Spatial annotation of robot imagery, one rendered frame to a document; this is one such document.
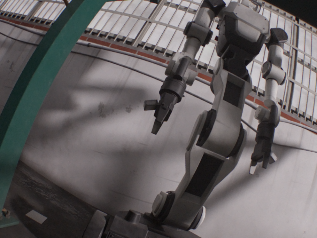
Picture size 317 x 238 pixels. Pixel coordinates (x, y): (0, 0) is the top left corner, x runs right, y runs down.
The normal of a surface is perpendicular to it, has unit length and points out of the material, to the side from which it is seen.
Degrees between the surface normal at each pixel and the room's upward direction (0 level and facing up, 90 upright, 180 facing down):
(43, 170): 90
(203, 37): 143
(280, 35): 90
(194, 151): 100
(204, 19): 90
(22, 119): 90
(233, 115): 66
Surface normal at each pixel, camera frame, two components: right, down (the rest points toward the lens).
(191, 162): 0.00, 0.00
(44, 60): 0.92, 0.37
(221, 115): 0.25, -0.55
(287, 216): -0.01, -0.25
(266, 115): 0.17, -0.39
